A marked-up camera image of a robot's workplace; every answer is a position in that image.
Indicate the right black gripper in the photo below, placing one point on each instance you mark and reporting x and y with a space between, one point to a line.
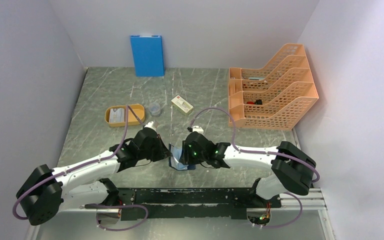
185 157

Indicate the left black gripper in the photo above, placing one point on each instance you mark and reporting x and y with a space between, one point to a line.
165 153

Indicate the blue leather card holder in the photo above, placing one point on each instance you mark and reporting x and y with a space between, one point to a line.
174 160

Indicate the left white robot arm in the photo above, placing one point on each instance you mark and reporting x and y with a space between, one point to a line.
49 191

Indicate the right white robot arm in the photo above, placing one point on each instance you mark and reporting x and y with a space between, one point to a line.
292 170

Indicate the stack of grey VIP cards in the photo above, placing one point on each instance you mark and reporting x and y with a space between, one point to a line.
116 115

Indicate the small clear plastic cup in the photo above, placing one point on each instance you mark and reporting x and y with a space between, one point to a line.
154 109

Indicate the orange oval tray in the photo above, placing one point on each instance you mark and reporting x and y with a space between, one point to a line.
134 115

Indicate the small green white box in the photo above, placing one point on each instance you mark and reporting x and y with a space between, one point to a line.
182 105

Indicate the red black item in organizer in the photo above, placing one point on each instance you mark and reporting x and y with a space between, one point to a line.
256 102

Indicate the blue rectangular box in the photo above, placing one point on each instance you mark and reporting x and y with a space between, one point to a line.
148 57

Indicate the orange mesh file organizer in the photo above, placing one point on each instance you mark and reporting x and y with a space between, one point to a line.
285 85

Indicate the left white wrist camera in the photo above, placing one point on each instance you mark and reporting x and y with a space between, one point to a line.
152 125

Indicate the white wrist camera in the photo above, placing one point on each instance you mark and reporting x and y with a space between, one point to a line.
152 125
195 128

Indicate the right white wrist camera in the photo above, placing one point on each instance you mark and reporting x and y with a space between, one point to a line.
195 128

